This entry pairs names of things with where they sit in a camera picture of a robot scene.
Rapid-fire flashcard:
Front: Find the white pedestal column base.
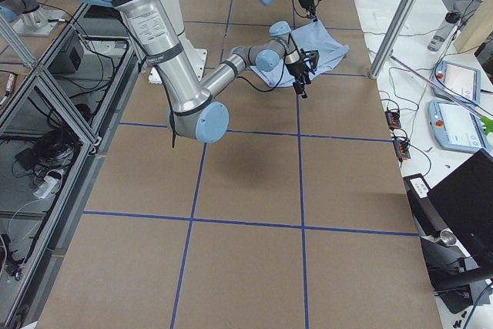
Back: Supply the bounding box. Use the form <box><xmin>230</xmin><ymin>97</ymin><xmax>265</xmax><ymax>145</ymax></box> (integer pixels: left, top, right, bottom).
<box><xmin>149</xmin><ymin>0</ymin><xmax>207</xmax><ymax>82</ymax></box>

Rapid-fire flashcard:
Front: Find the grabber stick green handle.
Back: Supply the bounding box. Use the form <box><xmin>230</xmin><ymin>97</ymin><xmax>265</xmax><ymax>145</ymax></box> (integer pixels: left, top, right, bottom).
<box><xmin>390</xmin><ymin>55</ymin><xmax>492</xmax><ymax>136</ymax></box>

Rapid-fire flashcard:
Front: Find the orange circuit board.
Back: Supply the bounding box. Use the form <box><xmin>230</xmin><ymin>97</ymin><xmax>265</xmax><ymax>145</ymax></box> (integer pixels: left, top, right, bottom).
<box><xmin>393</xmin><ymin>137</ymin><xmax>411</xmax><ymax>162</ymax></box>
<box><xmin>384</xmin><ymin>110</ymin><xmax>401</xmax><ymax>129</ymax></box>

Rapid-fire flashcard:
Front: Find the lower blue teach pendant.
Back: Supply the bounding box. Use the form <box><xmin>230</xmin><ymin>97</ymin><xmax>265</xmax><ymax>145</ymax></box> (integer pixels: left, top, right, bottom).
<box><xmin>428</xmin><ymin>100</ymin><xmax>489</xmax><ymax>153</ymax></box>

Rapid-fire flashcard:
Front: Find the wooden board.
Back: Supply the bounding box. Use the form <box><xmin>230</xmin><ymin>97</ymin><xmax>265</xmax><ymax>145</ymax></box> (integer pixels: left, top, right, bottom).
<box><xmin>454</xmin><ymin>0</ymin><xmax>492</xmax><ymax>52</ymax></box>

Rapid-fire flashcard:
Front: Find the aluminium frame post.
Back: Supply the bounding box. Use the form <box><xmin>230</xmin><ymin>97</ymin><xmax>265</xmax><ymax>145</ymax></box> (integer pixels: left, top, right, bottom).
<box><xmin>369</xmin><ymin>0</ymin><xmax>417</xmax><ymax>79</ymax></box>

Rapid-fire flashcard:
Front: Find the lower orange circuit board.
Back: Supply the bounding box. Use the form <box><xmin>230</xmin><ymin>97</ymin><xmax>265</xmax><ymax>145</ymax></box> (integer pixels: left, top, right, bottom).
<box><xmin>393</xmin><ymin>137</ymin><xmax>411</xmax><ymax>162</ymax></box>

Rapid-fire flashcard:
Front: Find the light blue t-shirt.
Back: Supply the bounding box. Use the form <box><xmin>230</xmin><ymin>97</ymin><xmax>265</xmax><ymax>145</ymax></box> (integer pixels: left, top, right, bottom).
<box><xmin>249</xmin><ymin>20</ymin><xmax>350</xmax><ymax>89</ymax></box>

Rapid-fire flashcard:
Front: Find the upper blue teach pendant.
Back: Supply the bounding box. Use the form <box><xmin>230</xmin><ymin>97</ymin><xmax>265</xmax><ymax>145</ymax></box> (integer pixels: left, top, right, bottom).
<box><xmin>432</xmin><ymin>61</ymin><xmax>481</xmax><ymax>103</ymax></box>

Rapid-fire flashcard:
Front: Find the upper orange circuit board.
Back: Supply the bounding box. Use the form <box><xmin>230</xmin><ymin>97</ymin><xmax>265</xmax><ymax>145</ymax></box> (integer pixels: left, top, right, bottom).
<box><xmin>384</xmin><ymin>110</ymin><xmax>401</xmax><ymax>129</ymax></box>

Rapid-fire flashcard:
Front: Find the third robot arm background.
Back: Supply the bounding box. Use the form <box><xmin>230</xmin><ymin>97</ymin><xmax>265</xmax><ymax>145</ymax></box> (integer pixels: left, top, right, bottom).
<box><xmin>1</xmin><ymin>0</ymin><xmax>40</xmax><ymax>23</ymax></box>

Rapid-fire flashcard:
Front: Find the black box white label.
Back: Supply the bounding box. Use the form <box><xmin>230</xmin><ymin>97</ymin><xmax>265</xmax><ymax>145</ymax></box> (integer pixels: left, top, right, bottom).
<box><xmin>403</xmin><ymin>173</ymin><xmax>458</xmax><ymax>247</ymax></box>

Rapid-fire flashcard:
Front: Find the blue teach pendant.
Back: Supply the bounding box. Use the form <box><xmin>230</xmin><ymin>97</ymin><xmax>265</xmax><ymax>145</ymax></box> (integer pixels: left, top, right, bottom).
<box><xmin>432</xmin><ymin>61</ymin><xmax>481</xmax><ymax>103</ymax></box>
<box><xmin>428</xmin><ymin>100</ymin><xmax>489</xmax><ymax>153</ymax></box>

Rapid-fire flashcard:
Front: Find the black laptop monitor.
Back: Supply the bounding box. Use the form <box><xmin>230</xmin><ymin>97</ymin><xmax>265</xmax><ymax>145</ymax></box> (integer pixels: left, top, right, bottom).
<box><xmin>428</xmin><ymin>149</ymin><xmax>492</xmax><ymax>267</ymax></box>

